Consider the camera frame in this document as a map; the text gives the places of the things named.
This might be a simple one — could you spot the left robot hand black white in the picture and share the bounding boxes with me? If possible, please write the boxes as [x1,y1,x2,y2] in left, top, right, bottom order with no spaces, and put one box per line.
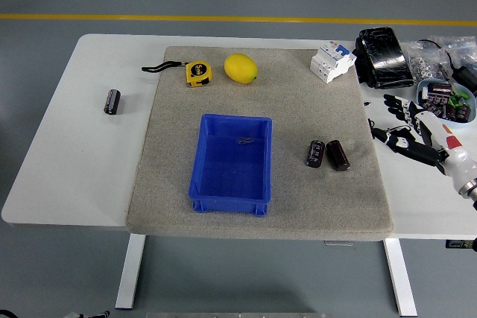
[69,309,111,318]

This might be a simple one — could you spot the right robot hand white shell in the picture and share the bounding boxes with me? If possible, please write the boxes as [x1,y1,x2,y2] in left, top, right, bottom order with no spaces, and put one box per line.
[372,94,477,196]

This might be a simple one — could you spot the dark battery with white print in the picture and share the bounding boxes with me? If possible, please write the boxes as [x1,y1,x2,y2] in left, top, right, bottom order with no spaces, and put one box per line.
[103,89,122,115]
[305,139,324,168]

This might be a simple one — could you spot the blue plastic box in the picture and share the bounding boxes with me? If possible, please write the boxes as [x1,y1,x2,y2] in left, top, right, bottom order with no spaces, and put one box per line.
[188,113,274,217]

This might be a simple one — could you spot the green plastic pieces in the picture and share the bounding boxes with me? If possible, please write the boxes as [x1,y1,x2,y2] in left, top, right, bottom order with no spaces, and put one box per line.
[448,91,469,107]

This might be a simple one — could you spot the light blue bowl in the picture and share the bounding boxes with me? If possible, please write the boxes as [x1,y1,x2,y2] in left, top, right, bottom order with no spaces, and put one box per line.
[416,78,477,125]

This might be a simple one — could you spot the white table leg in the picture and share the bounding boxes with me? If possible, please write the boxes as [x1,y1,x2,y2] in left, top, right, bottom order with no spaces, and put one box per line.
[114,234,146,311]
[383,238,418,317]

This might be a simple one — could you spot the clear bag of metal nuts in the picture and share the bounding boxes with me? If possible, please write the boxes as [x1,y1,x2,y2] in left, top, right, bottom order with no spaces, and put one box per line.
[405,40,450,85]

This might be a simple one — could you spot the black device in plastic wrap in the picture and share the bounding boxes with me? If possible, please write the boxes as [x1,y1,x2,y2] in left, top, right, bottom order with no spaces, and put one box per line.
[353,26,417,91]

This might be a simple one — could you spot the black table control panel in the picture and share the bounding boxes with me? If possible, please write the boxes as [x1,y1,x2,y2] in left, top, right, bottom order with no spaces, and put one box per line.
[446,238,477,250]

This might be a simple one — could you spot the grey-brown mat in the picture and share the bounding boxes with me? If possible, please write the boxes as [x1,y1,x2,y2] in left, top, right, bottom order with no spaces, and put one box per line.
[125,45,394,243]

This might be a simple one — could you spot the yellow lemon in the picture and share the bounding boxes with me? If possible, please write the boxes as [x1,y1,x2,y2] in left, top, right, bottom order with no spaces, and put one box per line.
[224,53,259,84]

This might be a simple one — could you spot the black power adapter with cord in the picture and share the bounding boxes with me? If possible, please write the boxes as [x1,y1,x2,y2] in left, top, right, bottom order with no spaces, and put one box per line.
[417,39,477,92]

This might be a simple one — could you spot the white circuit breaker blue switch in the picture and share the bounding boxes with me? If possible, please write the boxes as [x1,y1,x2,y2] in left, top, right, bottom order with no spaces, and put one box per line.
[309,42,358,84]

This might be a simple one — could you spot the yellow tape measure black strap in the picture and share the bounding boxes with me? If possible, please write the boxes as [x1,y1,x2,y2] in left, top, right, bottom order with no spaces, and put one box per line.
[141,60,214,89]

